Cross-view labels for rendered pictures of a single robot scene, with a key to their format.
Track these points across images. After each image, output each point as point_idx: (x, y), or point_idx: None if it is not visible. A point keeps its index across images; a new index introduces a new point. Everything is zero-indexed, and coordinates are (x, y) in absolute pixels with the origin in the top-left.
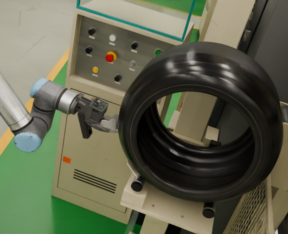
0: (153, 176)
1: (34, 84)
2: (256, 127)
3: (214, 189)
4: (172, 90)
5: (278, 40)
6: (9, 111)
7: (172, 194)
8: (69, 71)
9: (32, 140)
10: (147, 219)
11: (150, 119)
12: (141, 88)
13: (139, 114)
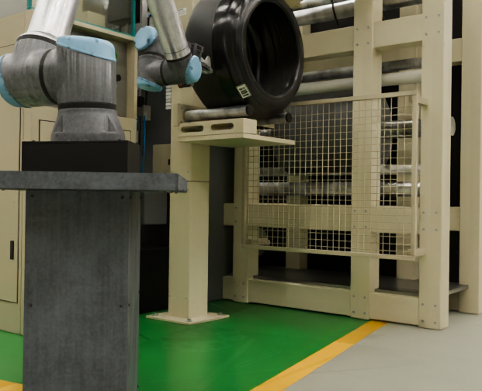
0: (260, 89)
1: (149, 28)
2: (295, 25)
3: (288, 89)
4: (258, 2)
5: None
6: (183, 31)
7: (271, 105)
8: None
9: (199, 63)
10: (192, 237)
11: None
12: (239, 6)
13: (245, 28)
